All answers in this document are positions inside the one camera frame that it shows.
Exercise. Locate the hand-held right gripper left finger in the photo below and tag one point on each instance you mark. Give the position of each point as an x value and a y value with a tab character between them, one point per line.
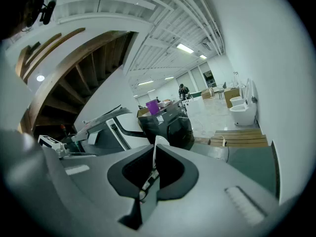
81	196

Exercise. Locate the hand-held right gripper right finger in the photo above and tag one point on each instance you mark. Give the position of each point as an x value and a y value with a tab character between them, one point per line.
209	206

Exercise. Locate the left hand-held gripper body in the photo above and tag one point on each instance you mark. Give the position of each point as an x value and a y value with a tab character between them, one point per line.
49	141

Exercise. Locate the white and black washing machine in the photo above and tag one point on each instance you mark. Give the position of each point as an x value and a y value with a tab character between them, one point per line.
108	134

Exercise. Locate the wooden staircase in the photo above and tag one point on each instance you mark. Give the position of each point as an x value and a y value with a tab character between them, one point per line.
74	83

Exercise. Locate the cream plastic panel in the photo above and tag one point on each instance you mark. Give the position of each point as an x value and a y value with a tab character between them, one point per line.
108	117

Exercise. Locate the wooden slat pallet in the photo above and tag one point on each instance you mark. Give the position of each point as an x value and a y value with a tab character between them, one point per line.
239	138

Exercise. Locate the open cardboard box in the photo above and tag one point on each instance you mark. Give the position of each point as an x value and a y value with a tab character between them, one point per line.
143	112

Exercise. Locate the white toilet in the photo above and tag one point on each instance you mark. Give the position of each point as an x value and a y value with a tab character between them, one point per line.
237	100
243	113

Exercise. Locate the white table with holes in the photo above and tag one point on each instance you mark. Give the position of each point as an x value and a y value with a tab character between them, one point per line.
193	105

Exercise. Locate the purple plastic tub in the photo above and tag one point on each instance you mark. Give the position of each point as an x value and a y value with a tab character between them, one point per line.
153	107

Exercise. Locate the brown cardboard box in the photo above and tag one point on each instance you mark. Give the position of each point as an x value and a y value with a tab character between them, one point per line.
207	93
231	96

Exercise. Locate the ceiling light panel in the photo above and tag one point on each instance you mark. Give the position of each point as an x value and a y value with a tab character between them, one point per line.
203	56
169	78
185	48
145	82

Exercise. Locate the ceiling air vent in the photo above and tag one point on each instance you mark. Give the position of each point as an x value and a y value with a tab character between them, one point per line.
207	43

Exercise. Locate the round wall lamp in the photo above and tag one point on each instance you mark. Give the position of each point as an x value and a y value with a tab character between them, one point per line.
40	78

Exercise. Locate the black head-worn camera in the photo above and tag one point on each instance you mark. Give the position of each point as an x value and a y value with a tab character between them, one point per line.
48	11

